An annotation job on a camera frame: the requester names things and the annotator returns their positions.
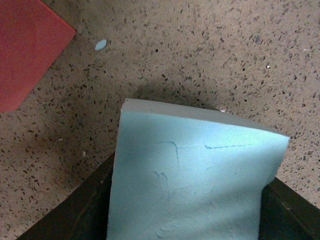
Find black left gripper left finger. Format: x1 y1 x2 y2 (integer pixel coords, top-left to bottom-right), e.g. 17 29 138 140
18 154 115 240

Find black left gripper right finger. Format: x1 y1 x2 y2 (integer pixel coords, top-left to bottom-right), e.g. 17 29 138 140
258 178 320 240

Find blue foam crumb left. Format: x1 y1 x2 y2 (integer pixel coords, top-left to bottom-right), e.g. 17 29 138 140
95 39 108 51

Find red foam cube front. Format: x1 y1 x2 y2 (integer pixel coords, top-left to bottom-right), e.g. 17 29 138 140
0 0 76 112

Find light blue foam cube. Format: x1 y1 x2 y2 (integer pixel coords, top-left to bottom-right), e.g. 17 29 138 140
106 98 290 240

